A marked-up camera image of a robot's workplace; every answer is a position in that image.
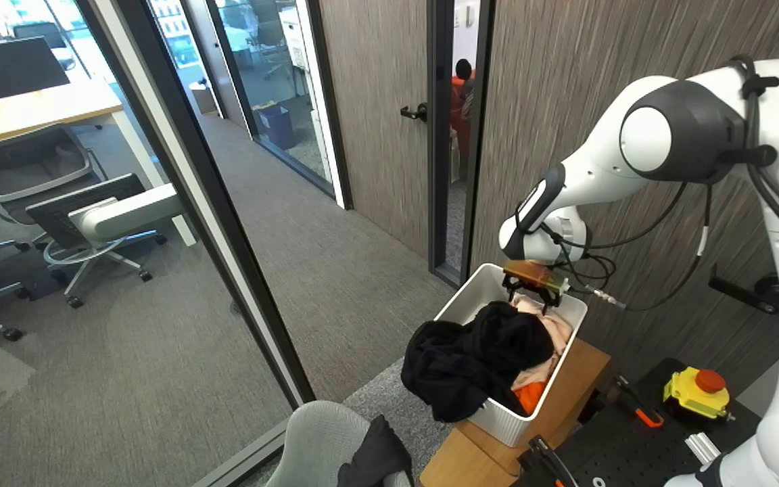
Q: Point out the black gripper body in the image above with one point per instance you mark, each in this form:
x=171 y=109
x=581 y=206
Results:
x=540 y=290

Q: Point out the large black cloth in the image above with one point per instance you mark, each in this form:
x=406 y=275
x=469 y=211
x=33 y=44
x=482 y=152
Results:
x=471 y=360

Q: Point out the orange cloth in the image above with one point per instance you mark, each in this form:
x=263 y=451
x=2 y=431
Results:
x=531 y=395

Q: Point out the white plastic box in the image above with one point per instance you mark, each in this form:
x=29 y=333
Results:
x=498 y=424

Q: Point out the small black cloth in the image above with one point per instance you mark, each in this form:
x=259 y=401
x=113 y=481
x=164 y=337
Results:
x=377 y=455

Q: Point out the grey office chair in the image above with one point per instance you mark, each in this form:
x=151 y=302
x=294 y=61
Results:
x=94 y=218

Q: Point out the dark mesh office chair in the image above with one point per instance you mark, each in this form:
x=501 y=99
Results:
x=29 y=172

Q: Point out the yellow emergency stop button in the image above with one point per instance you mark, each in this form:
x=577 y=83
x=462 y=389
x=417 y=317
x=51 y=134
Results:
x=698 y=394

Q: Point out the ribbed aluminium block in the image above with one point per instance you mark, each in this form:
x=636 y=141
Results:
x=704 y=451

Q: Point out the white legged wooden desk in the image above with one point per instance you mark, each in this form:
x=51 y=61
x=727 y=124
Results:
x=29 y=113

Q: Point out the tan wrist camera mount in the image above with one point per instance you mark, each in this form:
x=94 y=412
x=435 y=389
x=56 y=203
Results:
x=525 y=271

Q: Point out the black glass wall frame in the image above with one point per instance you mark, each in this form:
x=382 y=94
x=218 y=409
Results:
x=228 y=226

